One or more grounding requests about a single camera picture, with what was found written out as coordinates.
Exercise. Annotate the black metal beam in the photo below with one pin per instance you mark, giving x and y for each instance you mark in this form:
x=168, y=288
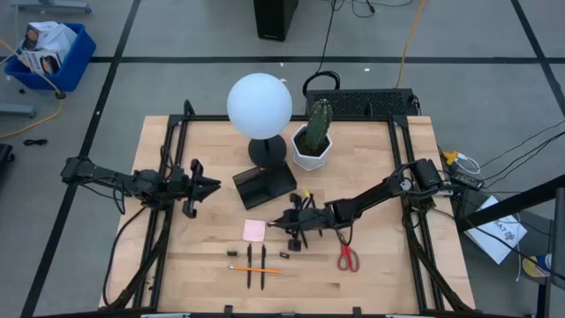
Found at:
x=507, y=205

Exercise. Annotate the black computer tower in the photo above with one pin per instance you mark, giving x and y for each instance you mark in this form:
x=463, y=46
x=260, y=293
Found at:
x=276, y=20

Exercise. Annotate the grey metal table foot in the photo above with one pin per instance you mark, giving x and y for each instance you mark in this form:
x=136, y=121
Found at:
x=53, y=6
x=17, y=110

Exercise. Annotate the black ballpoint pen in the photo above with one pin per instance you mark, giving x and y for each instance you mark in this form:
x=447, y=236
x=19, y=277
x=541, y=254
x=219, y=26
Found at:
x=263, y=258
x=249, y=258
x=304, y=240

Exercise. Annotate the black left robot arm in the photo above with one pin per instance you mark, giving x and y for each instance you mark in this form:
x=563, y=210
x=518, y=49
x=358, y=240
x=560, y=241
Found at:
x=106, y=173

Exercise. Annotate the white printed carton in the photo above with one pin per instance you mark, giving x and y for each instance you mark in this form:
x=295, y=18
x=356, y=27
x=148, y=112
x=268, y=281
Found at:
x=37, y=35
x=39, y=62

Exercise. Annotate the blue plastic bin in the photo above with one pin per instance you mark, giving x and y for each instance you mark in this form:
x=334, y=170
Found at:
x=77, y=66

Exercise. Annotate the black perforated computer case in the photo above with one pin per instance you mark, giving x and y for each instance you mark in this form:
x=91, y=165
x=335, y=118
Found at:
x=353, y=102

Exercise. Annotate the orange pencil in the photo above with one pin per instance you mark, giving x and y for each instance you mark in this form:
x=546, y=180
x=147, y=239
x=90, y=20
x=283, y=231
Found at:
x=238, y=267

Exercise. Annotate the yellow plug connector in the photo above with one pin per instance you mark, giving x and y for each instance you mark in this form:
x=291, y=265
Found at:
x=451, y=156

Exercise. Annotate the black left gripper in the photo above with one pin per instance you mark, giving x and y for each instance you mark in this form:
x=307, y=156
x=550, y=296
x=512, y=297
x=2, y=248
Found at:
x=181, y=185

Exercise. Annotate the black mesh desk organizer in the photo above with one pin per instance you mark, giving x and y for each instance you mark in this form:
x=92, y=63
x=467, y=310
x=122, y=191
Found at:
x=265, y=185

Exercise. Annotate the white printed paper sheet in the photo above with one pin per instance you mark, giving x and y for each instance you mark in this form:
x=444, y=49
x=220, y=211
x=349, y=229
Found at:
x=494, y=238

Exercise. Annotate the white globe table lamp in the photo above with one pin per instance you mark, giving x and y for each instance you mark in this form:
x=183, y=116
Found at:
x=258, y=106

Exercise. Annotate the green columnar cactus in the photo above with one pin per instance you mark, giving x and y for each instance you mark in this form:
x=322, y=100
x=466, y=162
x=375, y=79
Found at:
x=318, y=123

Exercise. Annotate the pink sticky note pad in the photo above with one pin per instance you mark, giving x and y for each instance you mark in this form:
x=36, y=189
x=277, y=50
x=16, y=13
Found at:
x=253, y=230

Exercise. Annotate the silver aluminium bracket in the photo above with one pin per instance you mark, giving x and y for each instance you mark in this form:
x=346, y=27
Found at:
x=165, y=315
x=410, y=315

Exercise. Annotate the black table edge clamp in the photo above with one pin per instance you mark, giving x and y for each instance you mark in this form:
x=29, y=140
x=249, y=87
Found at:
x=357, y=311
x=228, y=309

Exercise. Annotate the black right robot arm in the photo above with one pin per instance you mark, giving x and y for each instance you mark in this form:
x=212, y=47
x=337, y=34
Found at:
x=375, y=193

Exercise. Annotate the white crumpled paper bag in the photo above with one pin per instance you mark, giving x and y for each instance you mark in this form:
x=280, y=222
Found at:
x=62, y=40

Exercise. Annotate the small black binder clip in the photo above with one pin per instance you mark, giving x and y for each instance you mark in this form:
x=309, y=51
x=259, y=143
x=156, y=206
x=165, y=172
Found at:
x=232, y=253
x=284, y=255

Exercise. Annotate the black power brick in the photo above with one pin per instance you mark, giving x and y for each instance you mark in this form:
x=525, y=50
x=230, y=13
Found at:
x=465, y=181

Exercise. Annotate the white hexagonal plant pot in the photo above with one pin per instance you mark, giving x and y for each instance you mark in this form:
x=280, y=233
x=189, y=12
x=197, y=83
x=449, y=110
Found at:
x=309, y=162

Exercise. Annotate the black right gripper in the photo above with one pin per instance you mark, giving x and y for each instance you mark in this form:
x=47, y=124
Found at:
x=313, y=218

